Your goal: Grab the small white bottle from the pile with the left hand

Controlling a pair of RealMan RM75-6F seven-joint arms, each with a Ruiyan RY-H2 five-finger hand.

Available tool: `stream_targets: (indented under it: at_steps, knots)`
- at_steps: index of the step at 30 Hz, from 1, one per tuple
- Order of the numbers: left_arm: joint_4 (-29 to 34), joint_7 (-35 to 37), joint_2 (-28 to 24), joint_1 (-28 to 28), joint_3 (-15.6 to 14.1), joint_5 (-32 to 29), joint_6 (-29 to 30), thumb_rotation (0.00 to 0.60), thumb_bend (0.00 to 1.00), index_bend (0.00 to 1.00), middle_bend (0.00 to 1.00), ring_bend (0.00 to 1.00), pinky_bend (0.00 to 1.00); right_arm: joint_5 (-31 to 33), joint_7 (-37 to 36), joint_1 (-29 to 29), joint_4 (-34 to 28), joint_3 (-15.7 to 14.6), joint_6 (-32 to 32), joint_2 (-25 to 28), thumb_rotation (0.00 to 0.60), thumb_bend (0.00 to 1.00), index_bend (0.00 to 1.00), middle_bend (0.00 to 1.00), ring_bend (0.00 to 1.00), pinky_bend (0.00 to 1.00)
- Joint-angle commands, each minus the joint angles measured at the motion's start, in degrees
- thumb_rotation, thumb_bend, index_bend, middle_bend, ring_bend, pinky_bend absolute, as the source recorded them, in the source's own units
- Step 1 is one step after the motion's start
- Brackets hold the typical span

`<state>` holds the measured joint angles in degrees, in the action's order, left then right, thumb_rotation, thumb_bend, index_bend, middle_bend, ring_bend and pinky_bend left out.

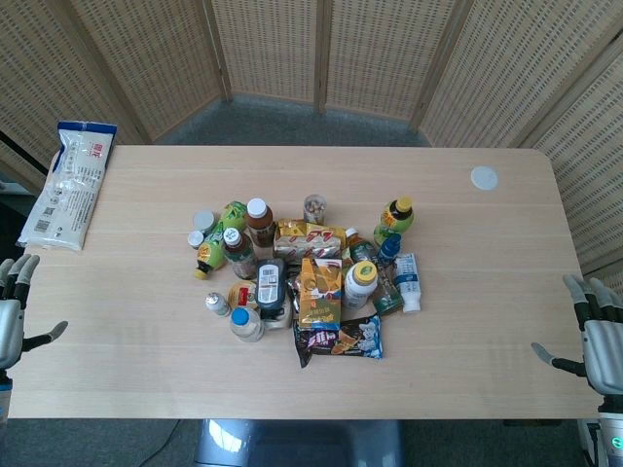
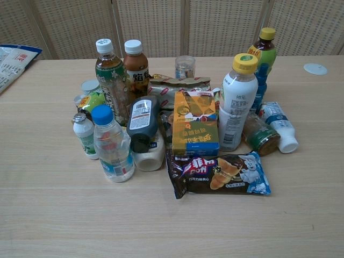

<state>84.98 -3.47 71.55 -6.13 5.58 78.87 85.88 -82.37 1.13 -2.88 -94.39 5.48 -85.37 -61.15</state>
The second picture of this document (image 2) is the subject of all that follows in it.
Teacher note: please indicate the brown milk tea bottle white cap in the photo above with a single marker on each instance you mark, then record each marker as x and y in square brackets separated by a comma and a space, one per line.
[137, 72]

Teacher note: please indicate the small white green bottle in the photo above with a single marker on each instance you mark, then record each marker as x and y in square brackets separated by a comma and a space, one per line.
[85, 137]

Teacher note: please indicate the orange yellow snack box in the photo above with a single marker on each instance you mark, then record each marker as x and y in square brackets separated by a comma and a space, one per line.
[194, 121]

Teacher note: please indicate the dark grey squeeze sauce bottle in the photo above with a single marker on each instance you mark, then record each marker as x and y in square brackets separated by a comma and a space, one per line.
[142, 115]

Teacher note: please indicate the white mayonnaise squeeze bottle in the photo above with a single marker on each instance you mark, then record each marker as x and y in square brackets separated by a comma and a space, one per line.
[150, 158]

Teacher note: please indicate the gold foil snack bag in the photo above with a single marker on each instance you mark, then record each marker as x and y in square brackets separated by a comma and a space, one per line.
[174, 90]

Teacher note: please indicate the clear water bottle blue cap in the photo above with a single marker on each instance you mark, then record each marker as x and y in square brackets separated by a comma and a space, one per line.
[114, 150]

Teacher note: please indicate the clear plastic candy jar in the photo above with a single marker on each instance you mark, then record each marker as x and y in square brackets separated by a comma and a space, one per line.
[184, 67]

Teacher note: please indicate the brown chocolate croissant snack bag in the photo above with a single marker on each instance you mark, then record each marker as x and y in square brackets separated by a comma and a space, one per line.
[217, 173]

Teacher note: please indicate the white drink bottle yellow cap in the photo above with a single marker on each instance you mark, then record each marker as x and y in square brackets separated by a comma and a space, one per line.
[236, 107]

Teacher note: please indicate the jasmine tea bottle white cap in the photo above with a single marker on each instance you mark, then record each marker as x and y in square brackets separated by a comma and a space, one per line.
[111, 80]

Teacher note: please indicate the glass jar green label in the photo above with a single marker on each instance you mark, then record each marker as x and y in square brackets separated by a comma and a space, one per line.
[262, 134]

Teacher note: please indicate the silver top drink can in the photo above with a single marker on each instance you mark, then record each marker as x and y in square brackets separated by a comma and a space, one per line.
[90, 86]

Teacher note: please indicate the blue plastic drink bottle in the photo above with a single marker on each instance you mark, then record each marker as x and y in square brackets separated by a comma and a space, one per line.
[261, 86]

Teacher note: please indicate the beige perforated folding screen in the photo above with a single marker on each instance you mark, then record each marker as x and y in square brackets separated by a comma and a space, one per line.
[172, 27]

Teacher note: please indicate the white yogurt bottle blue label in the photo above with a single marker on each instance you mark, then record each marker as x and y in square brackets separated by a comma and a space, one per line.
[282, 126]

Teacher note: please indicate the green iced tea bottle yellow cap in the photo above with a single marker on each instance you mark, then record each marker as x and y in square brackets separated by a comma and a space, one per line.
[266, 52]

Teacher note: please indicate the blue white printed package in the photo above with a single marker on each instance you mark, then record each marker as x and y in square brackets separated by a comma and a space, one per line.
[13, 64]

